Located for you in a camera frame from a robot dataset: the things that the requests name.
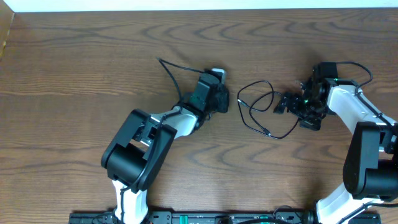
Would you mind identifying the black usb cable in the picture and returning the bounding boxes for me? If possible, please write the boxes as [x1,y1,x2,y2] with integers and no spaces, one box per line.
[236,80,301,140]

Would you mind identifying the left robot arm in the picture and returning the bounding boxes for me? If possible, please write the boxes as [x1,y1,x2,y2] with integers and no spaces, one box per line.
[101,68,229,223]

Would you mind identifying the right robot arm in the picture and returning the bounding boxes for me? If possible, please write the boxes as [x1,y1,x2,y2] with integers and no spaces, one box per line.
[274,62,397,223]

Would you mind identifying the cardboard panel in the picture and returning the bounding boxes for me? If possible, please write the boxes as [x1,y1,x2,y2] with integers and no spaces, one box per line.
[0,0,14,58]

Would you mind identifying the left camera black cable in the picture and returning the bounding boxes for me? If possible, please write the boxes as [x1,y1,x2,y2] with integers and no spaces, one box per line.
[118,57,206,224]

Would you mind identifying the camera black cable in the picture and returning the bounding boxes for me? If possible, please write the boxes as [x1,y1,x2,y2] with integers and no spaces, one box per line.
[335,60,398,134]
[118,57,206,224]

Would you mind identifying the right camera black cable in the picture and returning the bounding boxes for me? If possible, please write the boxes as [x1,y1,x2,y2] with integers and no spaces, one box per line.
[335,60,398,134]

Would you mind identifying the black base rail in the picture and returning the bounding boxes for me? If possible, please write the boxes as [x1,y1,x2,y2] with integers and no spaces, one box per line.
[68,211,382,224]

